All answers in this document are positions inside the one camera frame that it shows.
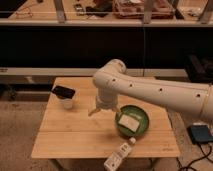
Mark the clear plastic cup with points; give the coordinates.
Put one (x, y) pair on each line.
(67, 103)

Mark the metal shelf rack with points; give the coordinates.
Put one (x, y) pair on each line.
(188, 13)

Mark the black device on shelf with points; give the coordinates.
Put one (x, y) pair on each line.
(100, 10)

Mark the white plastic bottle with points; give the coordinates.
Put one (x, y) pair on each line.
(116, 158)

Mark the white sponge block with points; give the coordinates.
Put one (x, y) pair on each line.
(129, 122)

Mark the wooden folding table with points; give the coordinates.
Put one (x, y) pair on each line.
(73, 134)

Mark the wicker tray on shelf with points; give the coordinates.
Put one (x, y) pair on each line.
(135, 9)

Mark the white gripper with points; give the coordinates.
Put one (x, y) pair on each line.
(105, 99)

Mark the black smartphone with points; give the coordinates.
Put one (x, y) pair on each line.
(63, 92)

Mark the green round plate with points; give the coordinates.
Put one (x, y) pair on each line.
(137, 113)

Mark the blue box on floor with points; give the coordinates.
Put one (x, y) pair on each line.
(199, 134)

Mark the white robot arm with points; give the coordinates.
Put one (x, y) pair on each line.
(195, 99)

